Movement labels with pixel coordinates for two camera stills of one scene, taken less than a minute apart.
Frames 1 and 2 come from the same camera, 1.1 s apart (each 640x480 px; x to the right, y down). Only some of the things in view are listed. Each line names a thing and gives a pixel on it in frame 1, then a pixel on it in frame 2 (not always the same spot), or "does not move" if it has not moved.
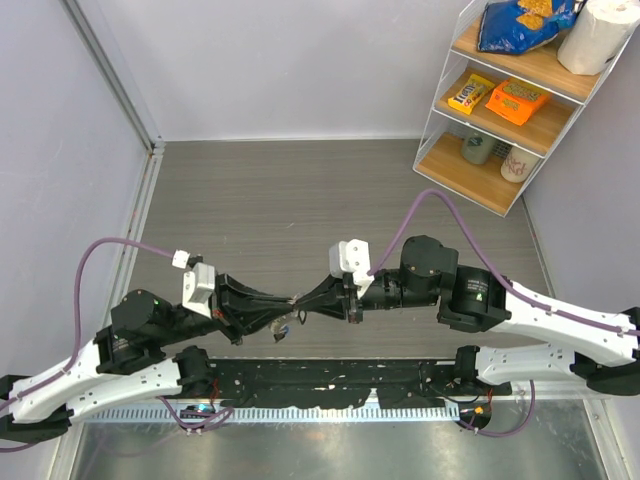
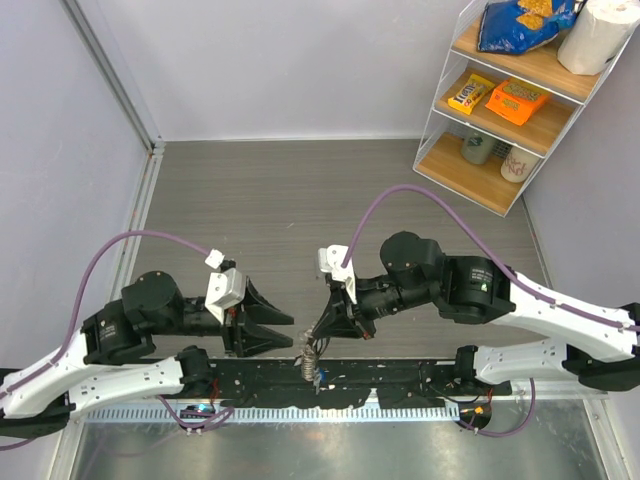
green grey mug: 476,148 does not move
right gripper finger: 331,286 -> 333,304
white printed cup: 518,164 does not move
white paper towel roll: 596,34 does not move
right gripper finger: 335,305 -> 337,322
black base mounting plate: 340,382 does not move
